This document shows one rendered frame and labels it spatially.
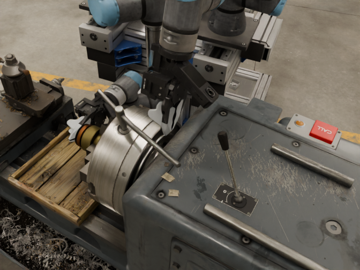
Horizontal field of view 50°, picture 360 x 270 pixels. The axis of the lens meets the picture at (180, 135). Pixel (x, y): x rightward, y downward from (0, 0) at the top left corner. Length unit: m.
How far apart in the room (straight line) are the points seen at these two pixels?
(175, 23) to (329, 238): 0.54
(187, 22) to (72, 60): 2.71
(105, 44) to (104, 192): 0.76
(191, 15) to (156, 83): 0.17
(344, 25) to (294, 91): 1.29
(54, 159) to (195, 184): 0.70
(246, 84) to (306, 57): 0.98
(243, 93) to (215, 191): 1.96
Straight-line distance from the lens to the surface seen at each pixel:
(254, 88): 2.84
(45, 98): 1.49
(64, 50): 3.57
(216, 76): 1.50
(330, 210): 0.93
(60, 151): 1.48
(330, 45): 3.99
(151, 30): 1.33
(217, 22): 1.54
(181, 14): 0.77
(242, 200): 0.87
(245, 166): 0.94
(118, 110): 0.96
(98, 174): 1.05
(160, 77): 0.83
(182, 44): 0.79
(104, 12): 1.22
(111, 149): 1.02
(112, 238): 1.27
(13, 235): 1.72
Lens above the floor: 1.97
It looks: 46 degrees down
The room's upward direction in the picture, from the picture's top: 4 degrees clockwise
